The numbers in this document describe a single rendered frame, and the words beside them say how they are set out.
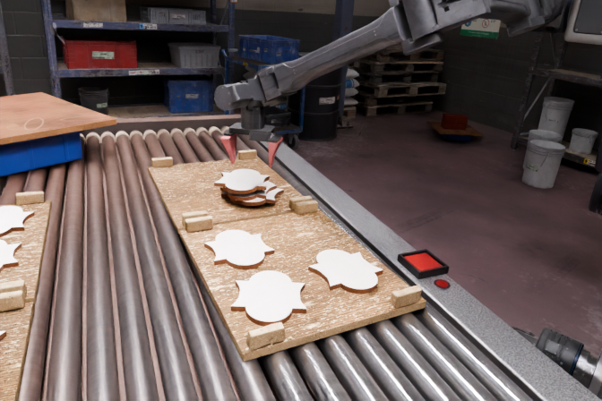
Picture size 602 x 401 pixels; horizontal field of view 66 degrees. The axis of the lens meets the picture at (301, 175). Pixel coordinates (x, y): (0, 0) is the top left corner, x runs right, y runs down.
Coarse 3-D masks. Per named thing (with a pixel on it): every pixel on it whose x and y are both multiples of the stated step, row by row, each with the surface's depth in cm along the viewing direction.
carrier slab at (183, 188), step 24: (168, 168) 136; (192, 168) 138; (216, 168) 139; (240, 168) 140; (264, 168) 142; (168, 192) 120; (192, 192) 121; (216, 192) 122; (288, 192) 125; (216, 216) 109; (240, 216) 110; (264, 216) 112
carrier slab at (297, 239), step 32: (224, 224) 106; (256, 224) 107; (288, 224) 108; (320, 224) 109; (192, 256) 93; (288, 256) 95; (224, 288) 83; (320, 288) 85; (384, 288) 86; (224, 320) 76; (288, 320) 76; (320, 320) 76; (352, 320) 77; (256, 352) 69
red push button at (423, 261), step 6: (408, 258) 98; (414, 258) 98; (420, 258) 99; (426, 258) 99; (432, 258) 99; (414, 264) 96; (420, 264) 96; (426, 264) 96; (432, 264) 97; (438, 264) 97; (420, 270) 94
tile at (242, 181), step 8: (224, 176) 118; (232, 176) 119; (240, 176) 119; (248, 176) 119; (256, 176) 120; (264, 176) 120; (216, 184) 115; (224, 184) 115; (232, 184) 114; (240, 184) 114; (248, 184) 114; (256, 184) 115; (264, 184) 115; (232, 192) 112; (240, 192) 111; (248, 192) 112
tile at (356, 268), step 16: (320, 256) 93; (336, 256) 94; (352, 256) 94; (320, 272) 88; (336, 272) 88; (352, 272) 88; (368, 272) 89; (336, 288) 85; (352, 288) 84; (368, 288) 84
